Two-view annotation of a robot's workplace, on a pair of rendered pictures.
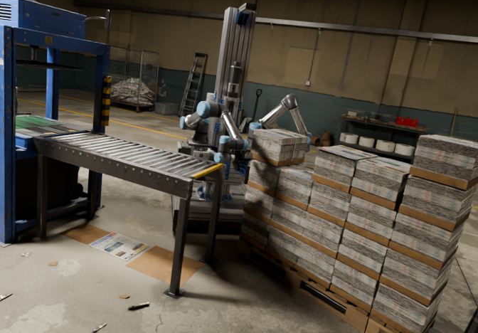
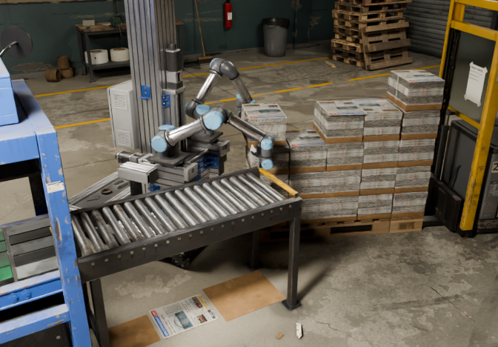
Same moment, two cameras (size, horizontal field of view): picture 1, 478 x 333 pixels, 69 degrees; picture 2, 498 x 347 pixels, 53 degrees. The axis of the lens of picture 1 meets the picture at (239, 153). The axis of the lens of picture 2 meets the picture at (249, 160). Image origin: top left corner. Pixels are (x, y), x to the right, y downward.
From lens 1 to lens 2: 2.68 m
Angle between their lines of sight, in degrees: 49
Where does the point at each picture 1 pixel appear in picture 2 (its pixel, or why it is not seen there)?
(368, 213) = (379, 150)
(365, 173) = (373, 121)
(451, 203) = (433, 120)
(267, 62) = not seen: outside the picture
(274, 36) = not seen: outside the picture
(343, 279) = (367, 206)
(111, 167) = (213, 233)
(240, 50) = (168, 27)
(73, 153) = (155, 247)
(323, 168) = (336, 130)
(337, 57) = not seen: outside the picture
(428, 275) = (425, 171)
